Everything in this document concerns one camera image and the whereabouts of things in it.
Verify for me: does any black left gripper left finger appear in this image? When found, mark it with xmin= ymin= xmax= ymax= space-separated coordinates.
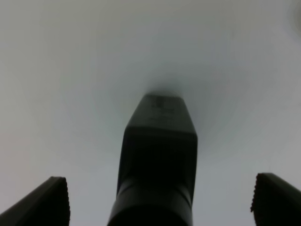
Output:
xmin=0 ymin=177 xmax=71 ymax=226

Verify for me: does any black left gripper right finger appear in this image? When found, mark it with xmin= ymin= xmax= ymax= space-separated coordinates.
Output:
xmin=250 ymin=173 xmax=301 ymax=226

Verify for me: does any dark green pump bottle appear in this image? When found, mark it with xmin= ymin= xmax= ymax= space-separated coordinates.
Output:
xmin=108 ymin=94 xmax=198 ymax=226

